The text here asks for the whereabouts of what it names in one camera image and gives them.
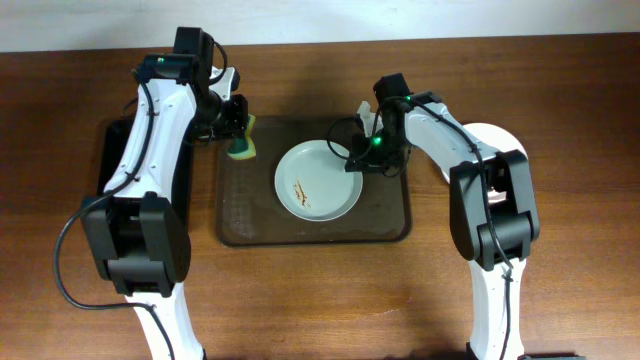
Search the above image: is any green yellow sponge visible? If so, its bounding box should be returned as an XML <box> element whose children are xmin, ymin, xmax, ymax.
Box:
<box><xmin>227</xmin><ymin>115</ymin><xmax>257</xmax><ymax>161</ymax></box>

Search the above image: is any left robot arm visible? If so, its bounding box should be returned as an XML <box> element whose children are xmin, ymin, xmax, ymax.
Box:
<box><xmin>79</xmin><ymin>27</ymin><xmax>256</xmax><ymax>359</ymax></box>

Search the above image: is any white plate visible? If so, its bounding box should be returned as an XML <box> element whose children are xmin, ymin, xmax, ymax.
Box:
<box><xmin>441</xmin><ymin>123</ymin><xmax>528</xmax><ymax>205</ymax></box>

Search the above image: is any black rectangular tray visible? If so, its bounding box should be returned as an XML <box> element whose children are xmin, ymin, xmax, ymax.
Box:
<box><xmin>97</xmin><ymin>118</ymin><xmax>195</xmax><ymax>226</ymax></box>

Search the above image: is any brown serving tray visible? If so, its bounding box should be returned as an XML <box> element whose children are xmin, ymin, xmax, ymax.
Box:
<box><xmin>215</xmin><ymin>116</ymin><xmax>412</xmax><ymax>247</ymax></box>

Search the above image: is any pale blue plate top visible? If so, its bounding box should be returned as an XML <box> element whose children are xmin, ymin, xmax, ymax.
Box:
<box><xmin>274</xmin><ymin>140</ymin><xmax>364</xmax><ymax>222</ymax></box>

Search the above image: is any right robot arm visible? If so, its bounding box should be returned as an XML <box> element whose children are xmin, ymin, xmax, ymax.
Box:
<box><xmin>345</xmin><ymin>73</ymin><xmax>540</xmax><ymax>359</ymax></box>

